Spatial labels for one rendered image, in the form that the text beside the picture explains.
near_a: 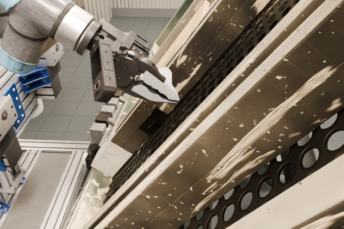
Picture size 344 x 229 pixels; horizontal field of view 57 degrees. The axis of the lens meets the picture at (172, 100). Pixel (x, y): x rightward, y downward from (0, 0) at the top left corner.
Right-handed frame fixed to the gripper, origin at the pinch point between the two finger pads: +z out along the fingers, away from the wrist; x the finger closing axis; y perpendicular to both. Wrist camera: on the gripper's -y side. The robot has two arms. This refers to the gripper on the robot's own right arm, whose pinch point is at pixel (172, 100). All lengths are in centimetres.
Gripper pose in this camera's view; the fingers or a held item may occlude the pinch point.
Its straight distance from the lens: 61.8
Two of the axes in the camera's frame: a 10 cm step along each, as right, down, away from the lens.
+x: -5.4, 5.5, 6.4
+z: 8.2, 5.3, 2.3
